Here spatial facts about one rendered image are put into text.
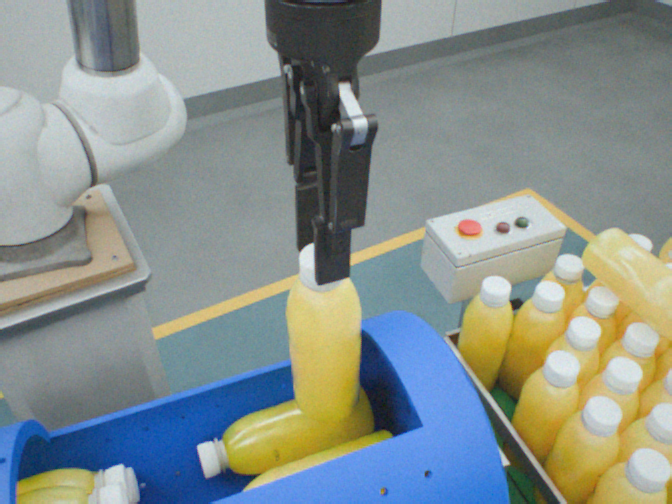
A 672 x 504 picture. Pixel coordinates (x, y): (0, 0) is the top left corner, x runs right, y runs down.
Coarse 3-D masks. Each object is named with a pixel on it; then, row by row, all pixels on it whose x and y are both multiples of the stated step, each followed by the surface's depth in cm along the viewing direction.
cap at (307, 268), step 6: (306, 246) 53; (312, 246) 53; (306, 252) 53; (312, 252) 53; (300, 258) 52; (306, 258) 52; (312, 258) 52; (300, 264) 52; (306, 264) 52; (312, 264) 52; (306, 270) 52; (312, 270) 51; (306, 276) 52; (312, 276) 52; (312, 282) 52
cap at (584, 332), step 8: (576, 320) 78; (584, 320) 78; (592, 320) 78; (568, 328) 78; (576, 328) 77; (584, 328) 77; (592, 328) 77; (568, 336) 78; (576, 336) 77; (584, 336) 76; (592, 336) 76; (576, 344) 78; (584, 344) 77; (592, 344) 77
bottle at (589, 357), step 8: (560, 336) 81; (552, 344) 82; (560, 344) 80; (568, 344) 79; (568, 352) 79; (576, 352) 78; (584, 352) 78; (592, 352) 78; (544, 360) 83; (584, 360) 78; (592, 360) 78; (584, 368) 78; (592, 368) 79; (584, 376) 79; (592, 376) 79; (584, 384) 80
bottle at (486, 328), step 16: (480, 304) 85; (496, 304) 83; (464, 320) 88; (480, 320) 85; (496, 320) 84; (512, 320) 86; (464, 336) 89; (480, 336) 86; (496, 336) 85; (464, 352) 90; (480, 352) 88; (496, 352) 88; (480, 368) 90; (496, 368) 91
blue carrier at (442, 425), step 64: (384, 320) 64; (256, 384) 72; (384, 384) 78; (448, 384) 56; (0, 448) 51; (64, 448) 66; (128, 448) 70; (192, 448) 73; (384, 448) 52; (448, 448) 53
